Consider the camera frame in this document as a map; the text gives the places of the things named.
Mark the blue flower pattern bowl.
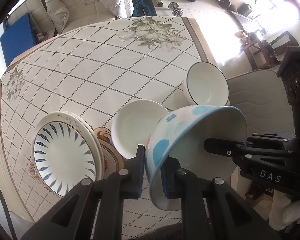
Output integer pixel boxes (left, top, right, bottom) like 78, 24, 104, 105
145, 106, 247, 211

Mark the chrome dumbbell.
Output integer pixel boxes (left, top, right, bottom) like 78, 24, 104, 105
168, 2, 184, 17

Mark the plain white plate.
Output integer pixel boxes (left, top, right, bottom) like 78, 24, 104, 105
32, 111, 104, 180

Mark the floral checked tablecloth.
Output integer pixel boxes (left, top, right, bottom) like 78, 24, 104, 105
0, 15, 231, 240

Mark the black blue weight bench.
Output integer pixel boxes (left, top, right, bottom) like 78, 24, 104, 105
132, 0, 157, 17

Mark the dark wooden chair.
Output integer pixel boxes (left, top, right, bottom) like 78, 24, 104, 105
241, 31, 299, 70

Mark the blue leaf pattern plate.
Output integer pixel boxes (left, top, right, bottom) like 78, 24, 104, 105
33, 121, 97, 196

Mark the white shallow bowl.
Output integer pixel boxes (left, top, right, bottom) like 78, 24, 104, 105
111, 100, 169, 159

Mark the white bowl dark rim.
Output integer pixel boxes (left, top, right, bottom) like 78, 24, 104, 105
183, 62, 229, 106

